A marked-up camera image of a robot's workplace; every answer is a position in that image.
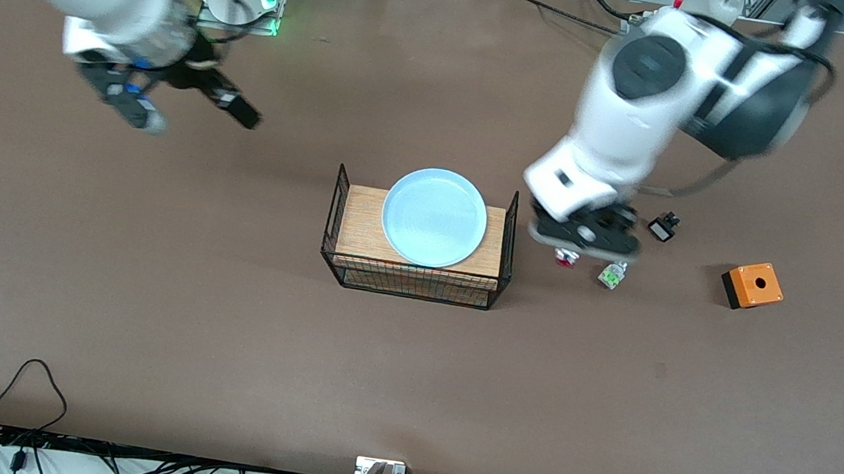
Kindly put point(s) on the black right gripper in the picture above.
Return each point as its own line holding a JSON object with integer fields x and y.
{"x": 194, "y": 76}

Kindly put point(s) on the orange button enclosure box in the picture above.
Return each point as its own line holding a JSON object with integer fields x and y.
{"x": 756, "y": 286}

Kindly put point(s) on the red push button switch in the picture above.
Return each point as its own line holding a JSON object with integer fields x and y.
{"x": 566, "y": 258}

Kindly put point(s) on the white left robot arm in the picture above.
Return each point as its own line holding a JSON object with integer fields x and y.
{"x": 625, "y": 117}

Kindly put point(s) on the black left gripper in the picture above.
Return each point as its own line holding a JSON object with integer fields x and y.
{"x": 617, "y": 213}

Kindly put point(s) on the silver mounting plate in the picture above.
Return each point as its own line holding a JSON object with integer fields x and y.
{"x": 362, "y": 466}

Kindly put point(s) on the wooden board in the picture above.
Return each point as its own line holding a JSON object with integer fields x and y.
{"x": 359, "y": 220}

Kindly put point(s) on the green push button switch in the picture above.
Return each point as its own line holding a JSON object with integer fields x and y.
{"x": 613, "y": 275}

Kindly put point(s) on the black white-faced square button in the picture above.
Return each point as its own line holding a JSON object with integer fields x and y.
{"x": 663, "y": 229}

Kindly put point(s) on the light blue round plate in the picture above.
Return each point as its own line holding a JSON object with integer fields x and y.
{"x": 433, "y": 218}

